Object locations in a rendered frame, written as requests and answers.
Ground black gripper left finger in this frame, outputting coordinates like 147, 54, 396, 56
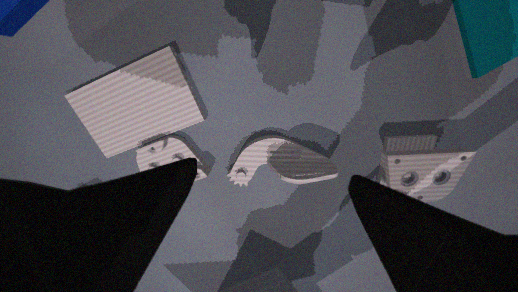
0, 157, 197, 292

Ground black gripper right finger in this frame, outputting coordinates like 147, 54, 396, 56
348, 175, 518, 292

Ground teal flat rectangular plate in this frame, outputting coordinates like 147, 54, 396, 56
452, 0, 518, 78

